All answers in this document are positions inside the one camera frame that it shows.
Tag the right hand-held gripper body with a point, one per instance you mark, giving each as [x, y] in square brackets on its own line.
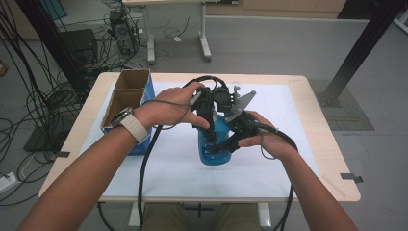
[243, 123]

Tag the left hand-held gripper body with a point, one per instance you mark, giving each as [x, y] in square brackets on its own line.
[221, 99]

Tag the blue bottle with white cap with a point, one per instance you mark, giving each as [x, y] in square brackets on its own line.
[211, 159]

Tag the person's right hand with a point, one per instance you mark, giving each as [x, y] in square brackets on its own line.
[274, 144]

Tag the person's left hand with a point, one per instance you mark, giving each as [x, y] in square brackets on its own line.
[170, 109]

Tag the white table mat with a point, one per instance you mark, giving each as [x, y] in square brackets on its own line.
[179, 179]

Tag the person's right leg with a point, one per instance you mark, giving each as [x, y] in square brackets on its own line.
[235, 218]

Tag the person's leg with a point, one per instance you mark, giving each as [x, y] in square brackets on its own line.
[235, 218]
[163, 218]

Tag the white plug adapter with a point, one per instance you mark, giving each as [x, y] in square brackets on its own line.
[177, 39]

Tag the smartwatch with white band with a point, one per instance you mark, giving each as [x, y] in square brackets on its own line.
[134, 126]

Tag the white table leg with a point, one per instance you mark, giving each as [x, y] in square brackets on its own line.
[263, 216]
[134, 218]

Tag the open blue cardboard box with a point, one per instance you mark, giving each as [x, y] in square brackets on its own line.
[128, 83]

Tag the person's left leg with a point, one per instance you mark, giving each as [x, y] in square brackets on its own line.
[163, 218]

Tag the grey floor mat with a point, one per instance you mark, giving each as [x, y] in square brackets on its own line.
[352, 118]

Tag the light wooden cabinet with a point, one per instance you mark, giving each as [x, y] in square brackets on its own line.
[288, 6]

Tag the black computer tower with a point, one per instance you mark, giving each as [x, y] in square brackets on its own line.
[123, 35]

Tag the black tape strip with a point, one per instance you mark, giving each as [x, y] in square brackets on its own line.
[351, 177]
[62, 154]

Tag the black equipment case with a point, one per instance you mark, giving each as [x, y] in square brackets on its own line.
[78, 45]

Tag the black floor mat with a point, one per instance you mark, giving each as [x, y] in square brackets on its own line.
[41, 141]

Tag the teal panel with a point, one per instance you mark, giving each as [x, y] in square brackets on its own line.
[54, 8]

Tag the white power strip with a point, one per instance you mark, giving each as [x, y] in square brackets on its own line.
[6, 183]

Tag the black metal post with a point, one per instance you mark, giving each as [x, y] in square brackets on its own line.
[48, 32]
[362, 45]

